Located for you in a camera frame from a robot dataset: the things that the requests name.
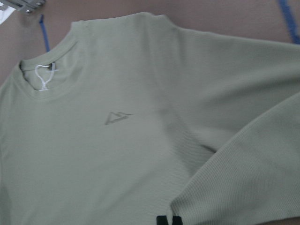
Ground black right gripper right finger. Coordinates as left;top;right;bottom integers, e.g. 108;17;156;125
172;213;182;225

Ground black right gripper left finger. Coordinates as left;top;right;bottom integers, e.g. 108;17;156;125
156;212;168;225

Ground olive green long-sleeve shirt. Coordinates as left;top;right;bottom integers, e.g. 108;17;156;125
0;12;300;225

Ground white shirt tag string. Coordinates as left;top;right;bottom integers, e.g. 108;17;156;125
34;65;54;91

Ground grey aluminium frame post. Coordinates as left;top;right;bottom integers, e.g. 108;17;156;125
0;0;46;14

